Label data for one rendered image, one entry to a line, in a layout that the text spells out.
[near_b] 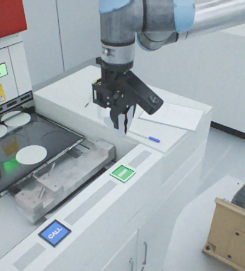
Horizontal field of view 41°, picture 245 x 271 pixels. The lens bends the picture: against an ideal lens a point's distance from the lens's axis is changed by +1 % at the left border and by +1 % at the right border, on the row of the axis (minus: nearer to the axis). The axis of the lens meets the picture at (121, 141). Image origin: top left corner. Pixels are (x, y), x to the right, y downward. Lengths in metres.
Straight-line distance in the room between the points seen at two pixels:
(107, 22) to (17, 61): 0.65
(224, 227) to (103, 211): 0.30
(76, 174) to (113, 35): 0.52
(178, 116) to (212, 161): 1.40
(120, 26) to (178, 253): 0.60
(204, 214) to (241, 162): 1.59
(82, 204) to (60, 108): 0.51
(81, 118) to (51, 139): 0.13
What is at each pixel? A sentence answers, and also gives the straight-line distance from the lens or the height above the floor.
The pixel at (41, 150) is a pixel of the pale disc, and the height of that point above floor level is 0.90.
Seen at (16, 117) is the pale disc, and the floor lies 0.90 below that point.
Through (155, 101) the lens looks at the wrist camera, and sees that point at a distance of 0.72.
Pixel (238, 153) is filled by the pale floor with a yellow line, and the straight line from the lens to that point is 2.67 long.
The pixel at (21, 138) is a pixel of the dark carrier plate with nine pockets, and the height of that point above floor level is 0.90.
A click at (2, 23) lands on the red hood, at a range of 1.16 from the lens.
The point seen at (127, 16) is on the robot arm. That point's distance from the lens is 0.68.
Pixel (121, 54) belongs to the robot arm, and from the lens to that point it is 0.70.
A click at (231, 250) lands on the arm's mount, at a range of 0.90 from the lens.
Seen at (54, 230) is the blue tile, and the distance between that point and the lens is 0.81.
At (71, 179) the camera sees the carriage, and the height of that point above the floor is 0.88.
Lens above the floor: 1.59
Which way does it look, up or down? 37 degrees down
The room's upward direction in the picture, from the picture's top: straight up
